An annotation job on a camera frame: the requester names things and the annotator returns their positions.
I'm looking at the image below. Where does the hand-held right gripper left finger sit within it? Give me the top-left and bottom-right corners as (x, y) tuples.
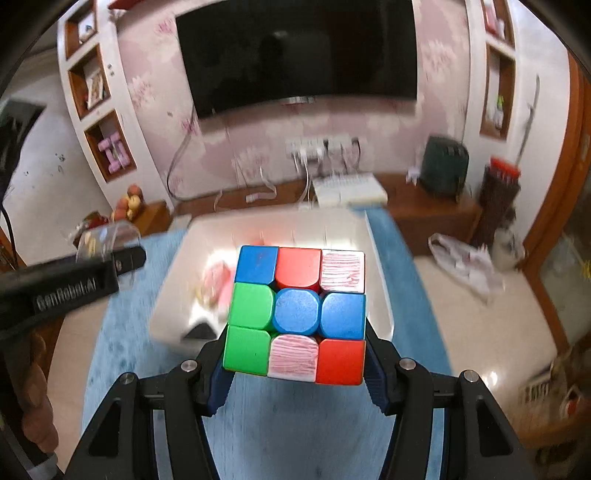
(65, 325), (236, 480)

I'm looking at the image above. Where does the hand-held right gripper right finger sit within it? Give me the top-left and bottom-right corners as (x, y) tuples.
(365, 325), (532, 480)

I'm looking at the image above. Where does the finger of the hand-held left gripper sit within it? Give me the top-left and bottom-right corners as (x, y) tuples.
(111, 247), (147, 278)

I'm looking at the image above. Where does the small clear plastic container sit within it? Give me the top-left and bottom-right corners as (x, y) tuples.
(69, 222), (142, 268)

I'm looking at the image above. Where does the white plastic tray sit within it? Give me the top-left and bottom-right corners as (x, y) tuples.
(150, 210), (395, 346)

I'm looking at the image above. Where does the pink tube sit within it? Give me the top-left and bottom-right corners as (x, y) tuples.
(201, 261), (234, 305)

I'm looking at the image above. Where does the multicoloured puzzle cube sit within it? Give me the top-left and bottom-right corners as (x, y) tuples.
(222, 244), (368, 386)

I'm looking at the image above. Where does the person's left hand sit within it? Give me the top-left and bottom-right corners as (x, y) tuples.
(21, 333), (59, 456)

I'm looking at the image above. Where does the wooden side cabinet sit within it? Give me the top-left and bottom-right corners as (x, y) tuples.
(134, 200), (172, 236)

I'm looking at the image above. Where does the red patterned bag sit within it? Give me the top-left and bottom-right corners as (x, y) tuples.
(69, 211), (110, 245)

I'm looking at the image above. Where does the pile of fruit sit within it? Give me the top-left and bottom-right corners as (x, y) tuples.
(113, 185), (145, 221)

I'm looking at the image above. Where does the blue rug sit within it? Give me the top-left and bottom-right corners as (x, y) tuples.
(85, 210), (453, 480)

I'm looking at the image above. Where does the pink dumbbell set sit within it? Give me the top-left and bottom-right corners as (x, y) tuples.
(98, 136), (128, 171)

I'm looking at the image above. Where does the white plastic bag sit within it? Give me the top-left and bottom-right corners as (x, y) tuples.
(428, 233), (506, 297)

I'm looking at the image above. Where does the dark blurred object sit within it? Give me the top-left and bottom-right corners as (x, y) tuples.
(0, 99), (48, 199)

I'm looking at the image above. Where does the framed picture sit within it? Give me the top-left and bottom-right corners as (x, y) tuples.
(85, 71), (112, 110)

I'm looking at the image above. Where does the white bucket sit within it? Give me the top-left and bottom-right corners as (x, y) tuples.
(492, 226), (525, 271)

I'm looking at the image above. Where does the white set-top box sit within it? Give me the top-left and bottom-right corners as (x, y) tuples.
(311, 173), (389, 207)

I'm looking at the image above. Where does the dark woven basket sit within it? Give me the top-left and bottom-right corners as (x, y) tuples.
(480, 157), (522, 232)

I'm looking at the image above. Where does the dark green appliance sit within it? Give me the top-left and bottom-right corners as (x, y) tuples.
(422, 135), (470, 195)

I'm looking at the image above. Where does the black television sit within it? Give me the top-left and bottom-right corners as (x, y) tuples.
(175, 0), (419, 121)

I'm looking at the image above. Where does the black cable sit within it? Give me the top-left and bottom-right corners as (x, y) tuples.
(0, 202), (26, 271)

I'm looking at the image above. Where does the thin television cable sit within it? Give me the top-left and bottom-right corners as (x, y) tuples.
(167, 104), (197, 202)

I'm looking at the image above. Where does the white flat cable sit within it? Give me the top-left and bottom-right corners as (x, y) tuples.
(215, 161), (278, 210)

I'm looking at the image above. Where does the white charger cable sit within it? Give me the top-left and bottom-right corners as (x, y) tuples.
(298, 157), (320, 205)

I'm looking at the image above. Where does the white wall socket panel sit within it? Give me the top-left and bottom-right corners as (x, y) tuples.
(285, 136), (359, 160)

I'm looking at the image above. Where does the wooden door frame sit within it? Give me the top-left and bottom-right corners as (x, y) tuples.
(522, 60), (591, 352)

